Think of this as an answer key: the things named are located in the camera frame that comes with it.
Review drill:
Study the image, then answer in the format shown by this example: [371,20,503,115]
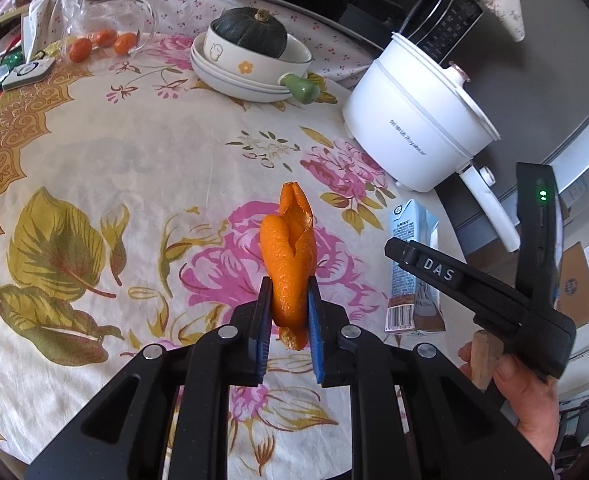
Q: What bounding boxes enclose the orange peel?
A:
[258,181,319,352]

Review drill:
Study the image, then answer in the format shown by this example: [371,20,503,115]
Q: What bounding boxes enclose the glass jar with wooden lid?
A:
[62,0,160,58]

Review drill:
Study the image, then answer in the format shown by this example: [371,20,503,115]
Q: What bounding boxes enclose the dark green pumpkin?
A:
[213,7,289,58]

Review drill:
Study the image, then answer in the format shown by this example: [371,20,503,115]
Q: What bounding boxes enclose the white electric cooking pot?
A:
[343,31,521,254]

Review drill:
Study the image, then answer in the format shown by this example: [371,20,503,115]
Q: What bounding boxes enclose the white plastic bag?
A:
[22,0,70,48]

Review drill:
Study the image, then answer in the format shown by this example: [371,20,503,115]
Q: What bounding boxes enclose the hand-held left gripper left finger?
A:
[24,276,275,480]

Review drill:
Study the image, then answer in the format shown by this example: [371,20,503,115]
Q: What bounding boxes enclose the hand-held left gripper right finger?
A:
[305,275,555,480]

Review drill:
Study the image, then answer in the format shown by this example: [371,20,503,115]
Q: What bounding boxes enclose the flowered bowl with green handle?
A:
[203,25,320,106]

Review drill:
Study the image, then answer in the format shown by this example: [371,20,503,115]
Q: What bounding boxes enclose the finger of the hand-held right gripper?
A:
[384,236,422,273]

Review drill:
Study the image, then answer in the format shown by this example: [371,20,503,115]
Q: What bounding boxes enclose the brown cardboard box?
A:
[555,241,589,331]

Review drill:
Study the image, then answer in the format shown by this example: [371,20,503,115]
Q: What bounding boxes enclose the light blue milk carton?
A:
[384,198,446,333]

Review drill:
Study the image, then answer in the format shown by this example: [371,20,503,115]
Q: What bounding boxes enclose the person's right forearm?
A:
[521,427,562,476]

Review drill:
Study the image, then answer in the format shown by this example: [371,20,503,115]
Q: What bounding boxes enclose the person's right hand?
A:
[458,341,561,441]

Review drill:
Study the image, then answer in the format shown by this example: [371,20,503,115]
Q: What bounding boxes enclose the white square device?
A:
[2,56,56,92]

